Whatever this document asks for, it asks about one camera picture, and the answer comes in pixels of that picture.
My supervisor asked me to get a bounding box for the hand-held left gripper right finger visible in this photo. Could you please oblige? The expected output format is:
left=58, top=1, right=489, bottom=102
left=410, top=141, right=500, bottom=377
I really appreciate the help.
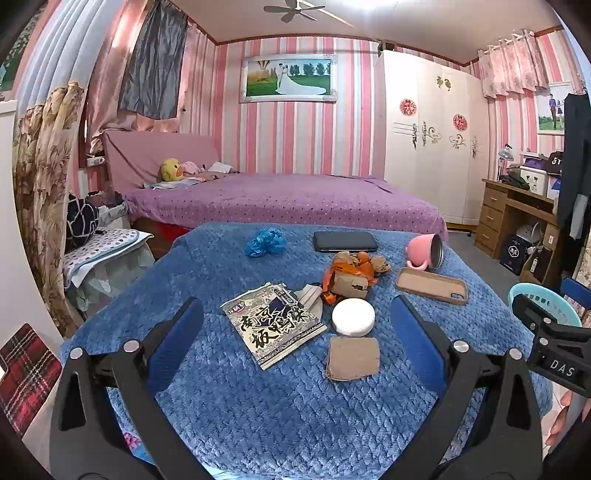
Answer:
left=383, top=295, right=543, bottom=480

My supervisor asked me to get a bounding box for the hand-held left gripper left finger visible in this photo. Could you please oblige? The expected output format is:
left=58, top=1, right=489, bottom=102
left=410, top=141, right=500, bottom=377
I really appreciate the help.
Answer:
left=49, top=296, right=218, bottom=480

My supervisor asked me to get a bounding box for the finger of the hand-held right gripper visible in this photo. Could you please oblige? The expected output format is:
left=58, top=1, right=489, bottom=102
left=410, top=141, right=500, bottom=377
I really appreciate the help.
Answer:
left=560, top=277, right=591, bottom=315
left=511, top=294, right=557, bottom=343

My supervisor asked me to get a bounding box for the turquoise plastic basket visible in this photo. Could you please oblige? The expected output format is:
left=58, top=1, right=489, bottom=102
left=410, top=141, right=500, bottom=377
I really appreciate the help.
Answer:
left=508, top=282, right=583, bottom=330

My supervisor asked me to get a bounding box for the square brown cardboard piece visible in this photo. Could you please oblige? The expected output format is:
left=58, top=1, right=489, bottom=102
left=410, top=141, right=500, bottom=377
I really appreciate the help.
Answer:
left=326, top=336, right=380, bottom=382

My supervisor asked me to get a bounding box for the white round lid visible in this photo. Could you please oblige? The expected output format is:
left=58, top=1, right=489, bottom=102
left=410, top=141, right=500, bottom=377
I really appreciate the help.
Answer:
left=331, top=298, right=376, bottom=337

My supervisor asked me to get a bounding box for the printed snack packet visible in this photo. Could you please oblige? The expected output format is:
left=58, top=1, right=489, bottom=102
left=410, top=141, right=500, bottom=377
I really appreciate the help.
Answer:
left=221, top=282, right=328, bottom=371

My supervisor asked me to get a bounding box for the blue plastic glove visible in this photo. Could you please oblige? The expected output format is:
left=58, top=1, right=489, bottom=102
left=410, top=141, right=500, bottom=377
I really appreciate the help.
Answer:
left=245, top=227, right=284, bottom=257

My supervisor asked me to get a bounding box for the person's right hand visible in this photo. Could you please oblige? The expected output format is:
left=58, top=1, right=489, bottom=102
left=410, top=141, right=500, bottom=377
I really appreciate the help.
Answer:
left=551, top=390, right=574, bottom=446

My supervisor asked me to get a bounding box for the brown cardboard box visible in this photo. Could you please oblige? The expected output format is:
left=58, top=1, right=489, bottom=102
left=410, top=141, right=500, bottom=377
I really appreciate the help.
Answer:
left=519, top=247, right=552, bottom=284

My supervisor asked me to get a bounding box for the brown phone case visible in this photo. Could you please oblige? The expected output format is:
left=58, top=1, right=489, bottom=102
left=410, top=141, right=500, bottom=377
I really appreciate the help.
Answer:
left=395, top=268, right=468, bottom=305

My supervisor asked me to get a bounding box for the black gift bag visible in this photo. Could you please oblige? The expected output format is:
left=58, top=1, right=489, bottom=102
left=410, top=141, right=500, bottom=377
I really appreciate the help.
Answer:
left=499, top=235, right=532, bottom=276

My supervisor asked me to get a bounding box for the white fan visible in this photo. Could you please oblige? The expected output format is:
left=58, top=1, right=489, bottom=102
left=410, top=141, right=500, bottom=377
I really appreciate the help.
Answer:
left=515, top=223, right=546, bottom=247

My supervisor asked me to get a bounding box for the pink mug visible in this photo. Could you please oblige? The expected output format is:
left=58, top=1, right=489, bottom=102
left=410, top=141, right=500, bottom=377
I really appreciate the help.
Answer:
left=405, top=233, right=445, bottom=270

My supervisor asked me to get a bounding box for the wooden desk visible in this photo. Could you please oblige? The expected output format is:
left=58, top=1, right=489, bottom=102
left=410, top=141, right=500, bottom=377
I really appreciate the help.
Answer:
left=475, top=178, right=561, bottom=287

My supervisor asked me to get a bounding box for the dotted cushion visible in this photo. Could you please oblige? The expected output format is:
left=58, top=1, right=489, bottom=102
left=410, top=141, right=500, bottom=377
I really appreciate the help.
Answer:
left=62, top=228, right=154, bottom=282

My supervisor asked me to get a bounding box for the white storage box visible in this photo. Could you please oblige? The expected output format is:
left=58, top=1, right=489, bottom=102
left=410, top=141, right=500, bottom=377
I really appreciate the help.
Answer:
left=519, top=167, right=550, bottom=197

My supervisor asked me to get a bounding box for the black phone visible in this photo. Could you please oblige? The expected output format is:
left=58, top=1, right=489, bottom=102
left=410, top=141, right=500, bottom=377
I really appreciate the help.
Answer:
left=313, top=231, right=378, bottom=254

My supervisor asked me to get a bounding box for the blue fleece blanket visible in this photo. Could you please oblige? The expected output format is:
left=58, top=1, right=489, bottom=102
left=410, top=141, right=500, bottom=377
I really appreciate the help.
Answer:
left=60, top=222, right=553, bottom=480

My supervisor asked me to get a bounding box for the dark clothes pile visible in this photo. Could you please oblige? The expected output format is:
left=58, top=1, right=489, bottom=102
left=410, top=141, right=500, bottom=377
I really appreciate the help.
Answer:
left=501, top=168, right=532, bottom=190

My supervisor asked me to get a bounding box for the hanging black garment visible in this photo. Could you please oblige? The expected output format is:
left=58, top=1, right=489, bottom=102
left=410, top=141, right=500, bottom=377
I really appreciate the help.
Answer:
left=556, top=92, right=591, bottom=238

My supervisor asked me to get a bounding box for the black and white patterned bag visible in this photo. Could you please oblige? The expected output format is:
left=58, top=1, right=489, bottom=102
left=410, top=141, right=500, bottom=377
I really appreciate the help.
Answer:
left=66, top=194, right=100, bottom=247

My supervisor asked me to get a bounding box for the red plaid cloth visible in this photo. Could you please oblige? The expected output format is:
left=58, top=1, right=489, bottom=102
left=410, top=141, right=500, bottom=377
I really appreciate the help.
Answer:
left=0, top=323, right=63, bottom=437

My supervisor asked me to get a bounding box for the desk lamp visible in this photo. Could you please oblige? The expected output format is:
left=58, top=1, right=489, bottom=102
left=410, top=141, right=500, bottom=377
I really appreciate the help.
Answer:
left=496, top=143, right=515, bottom=182

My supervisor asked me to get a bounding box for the white wardrobe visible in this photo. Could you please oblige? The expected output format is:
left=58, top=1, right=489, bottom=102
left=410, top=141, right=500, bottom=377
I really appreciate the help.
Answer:
left=374, top=49, right=483, bottom=227

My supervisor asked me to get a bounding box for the yellow duck plush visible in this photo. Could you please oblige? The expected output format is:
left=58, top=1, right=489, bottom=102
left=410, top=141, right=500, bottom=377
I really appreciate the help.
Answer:
left=160, top=158, right=184, bottom=182

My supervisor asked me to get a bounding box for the bed with purple dotted cover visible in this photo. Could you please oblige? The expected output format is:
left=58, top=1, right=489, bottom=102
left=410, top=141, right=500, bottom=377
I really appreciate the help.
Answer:
left=102, top=129, right=450, bottom=241

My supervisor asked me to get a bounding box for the small framed couple picture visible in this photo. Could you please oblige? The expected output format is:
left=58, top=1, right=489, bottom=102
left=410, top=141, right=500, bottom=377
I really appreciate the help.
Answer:
left=537, top=84, right=566, bottom=136

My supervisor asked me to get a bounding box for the beige floral curtain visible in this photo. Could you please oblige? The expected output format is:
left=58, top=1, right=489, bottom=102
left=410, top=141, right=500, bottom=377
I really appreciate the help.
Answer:
left=11, top=0, right=116, bottom=337

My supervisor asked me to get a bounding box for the pink floral valance curtain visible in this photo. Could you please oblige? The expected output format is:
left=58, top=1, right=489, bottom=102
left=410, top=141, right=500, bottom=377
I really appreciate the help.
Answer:
left=478, top=28, right=550, bottom=99

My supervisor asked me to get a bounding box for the pink satin curtain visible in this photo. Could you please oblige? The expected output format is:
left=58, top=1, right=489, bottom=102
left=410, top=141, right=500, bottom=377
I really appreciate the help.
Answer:
left=85, top=0, right=206, bottom=155

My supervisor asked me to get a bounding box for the grey cloth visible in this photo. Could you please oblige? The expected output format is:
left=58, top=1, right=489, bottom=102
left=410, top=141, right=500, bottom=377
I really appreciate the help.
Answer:
left=117, top=0, right=190, bottom=121

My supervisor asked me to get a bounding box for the framed wedding picture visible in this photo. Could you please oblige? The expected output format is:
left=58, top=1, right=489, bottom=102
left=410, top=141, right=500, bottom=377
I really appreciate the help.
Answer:
left=239, top=54, right=338, bottom=104

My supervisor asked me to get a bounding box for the ceiling fan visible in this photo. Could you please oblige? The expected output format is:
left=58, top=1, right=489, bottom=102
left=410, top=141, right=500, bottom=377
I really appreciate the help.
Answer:
left=263, top=0, right=356, bottom=26

